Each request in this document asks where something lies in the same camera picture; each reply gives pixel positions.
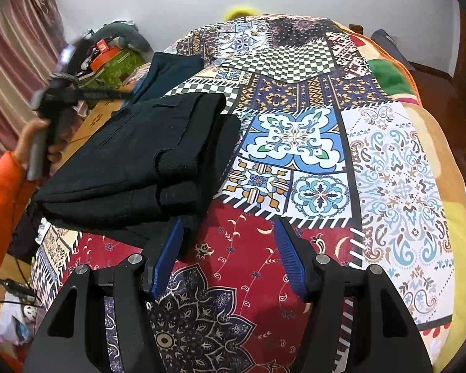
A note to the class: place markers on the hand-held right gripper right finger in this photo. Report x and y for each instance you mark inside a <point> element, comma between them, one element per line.
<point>289,260</point>

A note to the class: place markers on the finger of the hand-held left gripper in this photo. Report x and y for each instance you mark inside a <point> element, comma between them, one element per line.
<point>105,94</point>

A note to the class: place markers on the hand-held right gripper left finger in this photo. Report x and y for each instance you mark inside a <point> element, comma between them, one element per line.
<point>165,258</point>

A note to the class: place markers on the black pants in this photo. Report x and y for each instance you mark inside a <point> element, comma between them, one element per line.
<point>139,155</point>

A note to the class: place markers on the person's left forearm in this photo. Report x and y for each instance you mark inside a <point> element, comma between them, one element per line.
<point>4,209</point>

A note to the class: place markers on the dark teal pants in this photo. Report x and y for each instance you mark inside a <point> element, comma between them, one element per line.
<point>171,72</point>

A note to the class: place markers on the person's left hand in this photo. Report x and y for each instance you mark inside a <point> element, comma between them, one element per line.
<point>31,140</point>

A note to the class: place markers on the wooden laptop table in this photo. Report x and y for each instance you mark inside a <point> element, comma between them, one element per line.
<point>97,116</point>

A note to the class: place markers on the orange box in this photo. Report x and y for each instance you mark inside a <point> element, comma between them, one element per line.
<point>106,58</point>

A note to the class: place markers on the blue jeans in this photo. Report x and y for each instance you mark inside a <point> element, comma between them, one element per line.
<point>141,89</point>

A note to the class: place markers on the small red box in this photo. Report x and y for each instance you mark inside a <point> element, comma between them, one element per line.
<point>102,46</point>

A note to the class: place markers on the striped red curtain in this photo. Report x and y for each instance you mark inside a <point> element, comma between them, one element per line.
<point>7,66</point>

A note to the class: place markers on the grey plush pillow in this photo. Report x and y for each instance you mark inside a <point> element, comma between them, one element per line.
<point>128,33</point>

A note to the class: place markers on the patchwork printed blanket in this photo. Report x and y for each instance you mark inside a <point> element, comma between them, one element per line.
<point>295,143</point>

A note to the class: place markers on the pile of white packets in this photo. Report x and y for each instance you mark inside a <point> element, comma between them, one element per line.
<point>15,322</point>

